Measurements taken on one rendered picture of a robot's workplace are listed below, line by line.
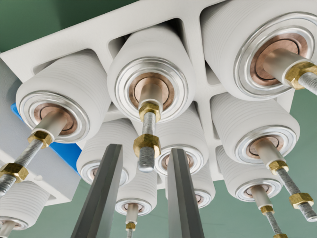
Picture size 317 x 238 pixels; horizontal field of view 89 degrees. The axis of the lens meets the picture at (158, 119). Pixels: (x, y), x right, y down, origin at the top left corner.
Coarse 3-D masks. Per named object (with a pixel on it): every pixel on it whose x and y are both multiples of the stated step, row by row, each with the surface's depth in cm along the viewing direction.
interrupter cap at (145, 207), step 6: (126, 198) 30; (132, 198) 30; (138, 198) 31; (120, 204) 32; (126, 204) 32; (138, 204) 32; (144, 204) 32; (150, 204) 32; (120, 210) 33; (126, 210) 34; (138, 210) 34; (144, 210) 33; (150, 210) 33
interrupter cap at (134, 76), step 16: (128, 64) 15; (144, 64) 15; (160, 64) 15; (128, 80) 16; (144, 80) 16; (160, 80) 16; (176, 80) 16; (128, 96) 17; (176, 96) 17; (128, 112) 18; (176, 112) 18
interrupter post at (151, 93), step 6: (150, 84) 16; (144, 90) 15; (150, 90) 15; (156, 90) 15; (144, 96) 14; (150, 96) 14; (156, 96) 14; (144, 102) 14; (150, 102) 14; (156, 102) 14; (162, 102) 15; (138, 108) 14; (162, 108) 14
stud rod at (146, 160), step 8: (144, 120) 13; (152, 120) 13; (144, 128) 12; (152, 128) 12; (144, 152) 10; (152, 152) 10; (144, 160) 10; (152, 160) 10; (144, 168) 10; (152, 168) 10
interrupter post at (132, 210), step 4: (132, 204) 32; (128, 208) 32; (132, 208) 32; (136, 208) 32; (128, 212) 31; (132, 212) 31; (136, 212) 31; (128, 216) 31; (132, 216) 30; (136, 216) 31; (128, 220) 30; (132, 220) 30; (136, 220) 30
